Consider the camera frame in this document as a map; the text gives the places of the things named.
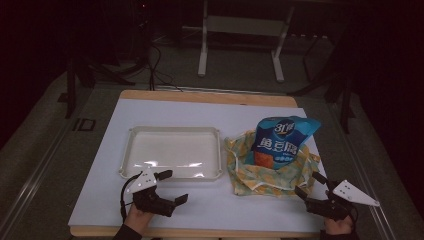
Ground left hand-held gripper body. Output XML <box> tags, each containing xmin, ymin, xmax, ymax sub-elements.
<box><xmin>124</xmin><ymin>167</ymin><xmax>177</xmax><ymax>218</ymax></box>

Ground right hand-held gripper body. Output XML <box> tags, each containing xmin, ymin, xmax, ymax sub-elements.
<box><xmin>304</xmin><ymin>179</ymin><xmax>381</xmax><ymax>222</ymax></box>

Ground white plastic tray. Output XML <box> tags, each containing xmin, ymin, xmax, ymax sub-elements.
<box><xmin>118</xmin><ymin>125</ymin><xmax>224</xmax><ymax>183</ymax></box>

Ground yellow green patterned cloth bag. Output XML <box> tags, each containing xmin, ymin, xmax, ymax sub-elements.
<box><xmin>223</xmin><ymin>129</ymin><xmax>322</xmax><ymax>198</ymax></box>

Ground blue snack bag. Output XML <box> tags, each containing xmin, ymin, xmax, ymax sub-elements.
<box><xmin>250</xmin><ymin>115</ymin><xmax>322</xmax><ymax>170</ymax></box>

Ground person's right hand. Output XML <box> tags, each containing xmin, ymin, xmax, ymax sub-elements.
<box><xmin>324</xmin><ymin>215</ymin><xmax>354</xmax><ymax>236</ymax></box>

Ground person's left hand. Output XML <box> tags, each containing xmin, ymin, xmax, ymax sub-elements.
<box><xmin>123</xmin><ymin>203</ymin><xmax>156</xmax><ymax>234</ymax></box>

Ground white table mat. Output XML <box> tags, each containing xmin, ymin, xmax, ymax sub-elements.
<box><xmin>67</xmin><ymin>98</ymin><xmax>329</xmax><ymax>234</ymax></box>

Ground black metal stand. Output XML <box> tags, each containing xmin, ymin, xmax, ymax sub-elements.
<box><xmin>288</xmin><ymin>31</ymin><xmax>358</xmax><ymax>135</ymax></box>
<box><xmin>64</xmin><ymin>0</ymin><xmax>154</xmax><ymax>119</ymax></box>

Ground wooden table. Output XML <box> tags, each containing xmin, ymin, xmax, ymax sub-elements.
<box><xmin>67</xmin><ymin>89</ymin><xmax>329</xmax><ymax>238</ymax></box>

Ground white metal stand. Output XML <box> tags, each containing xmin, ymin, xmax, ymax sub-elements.
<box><xmin>197</xmin><ymin>0</ymin><xmax>296</xmax><ymax>84</ymax></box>

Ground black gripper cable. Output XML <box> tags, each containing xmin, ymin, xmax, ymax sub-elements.
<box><xmin>119</xmin><ymin>172</ymin><xmax>143</xmax><ymax>224</ymax></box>

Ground metal floor rail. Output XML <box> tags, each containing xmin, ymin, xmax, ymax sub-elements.
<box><xmin>328</xmin><ymin>103</ymin><xmax>394</xmax><ymax>240</ymax></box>
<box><xmin>0</xmin><ymin>114</ymin><xmax>79</xmax><ymax>240</ymax></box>

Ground black floor cables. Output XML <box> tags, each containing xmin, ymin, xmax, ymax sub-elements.
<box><xmin>146</xmin><ymin>41</ymin><xmax>185</xmax><ymax>93</ymax></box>

